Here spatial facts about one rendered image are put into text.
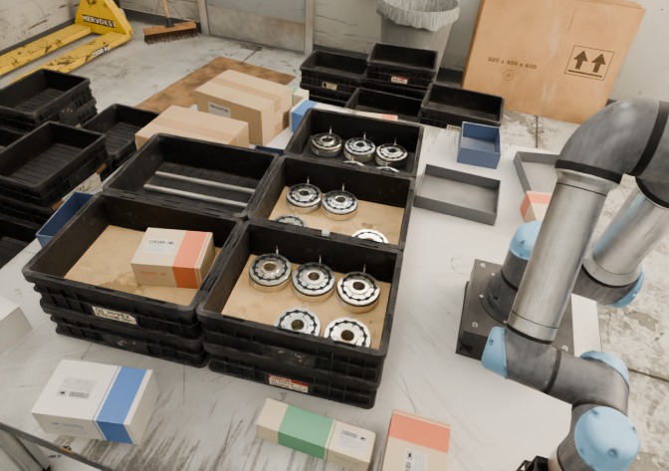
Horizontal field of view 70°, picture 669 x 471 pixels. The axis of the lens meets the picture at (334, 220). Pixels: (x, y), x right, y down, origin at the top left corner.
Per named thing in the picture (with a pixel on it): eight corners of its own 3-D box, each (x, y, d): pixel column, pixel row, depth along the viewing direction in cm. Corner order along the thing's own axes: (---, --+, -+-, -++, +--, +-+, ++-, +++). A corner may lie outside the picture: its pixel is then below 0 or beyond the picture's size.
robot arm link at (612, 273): (560, 253, 116) (664, 81, 70) (628, 275, 111) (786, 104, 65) (549, 296, 111) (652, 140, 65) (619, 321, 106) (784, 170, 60)
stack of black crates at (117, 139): (128, 157, 268) (113, 102, 246) (176, 169, 262) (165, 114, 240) (80, 199, 239) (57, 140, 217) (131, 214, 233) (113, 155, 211)
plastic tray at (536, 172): (585, 210, 166) (591, 199, 163) (528, 205, 167) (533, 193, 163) (563, 165, 186) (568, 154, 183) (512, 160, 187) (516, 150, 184)
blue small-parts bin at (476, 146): (496, 169, 182) (501, 154, 177) (456, 162, 184) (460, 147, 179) (495, 142, 196) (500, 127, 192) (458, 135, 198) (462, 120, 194)
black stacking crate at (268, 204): (409, 210, 144) (415, 179, 136) (396, 283, 122) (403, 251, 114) (282, 186, 149) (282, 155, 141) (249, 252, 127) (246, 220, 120)
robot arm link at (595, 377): (564, 332, 79) (557, 386, 72) (639, 358, 76) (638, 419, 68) (550, 358, 84) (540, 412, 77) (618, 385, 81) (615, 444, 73)
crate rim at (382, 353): (402, 257, 115) (404, 250, 114) (385, 364, 93) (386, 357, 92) (245, 225, 121) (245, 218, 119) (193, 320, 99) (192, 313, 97)
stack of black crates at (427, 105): (483, 166, 281) (505, 97, 251) (478, 196, 260) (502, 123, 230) (416, 151, 289) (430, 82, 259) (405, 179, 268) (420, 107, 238)
